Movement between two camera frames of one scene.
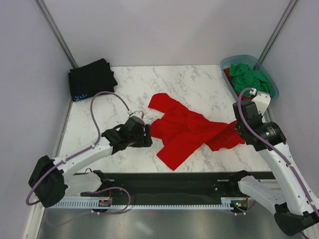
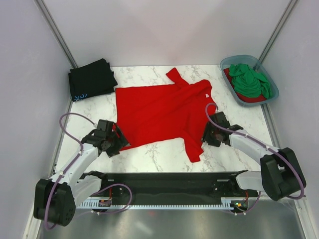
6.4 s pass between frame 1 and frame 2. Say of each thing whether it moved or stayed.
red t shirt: moved
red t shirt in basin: stayed
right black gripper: moved
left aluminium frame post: stayed
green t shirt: stayed
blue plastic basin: stayed
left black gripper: moved
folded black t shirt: stayed
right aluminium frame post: stayed
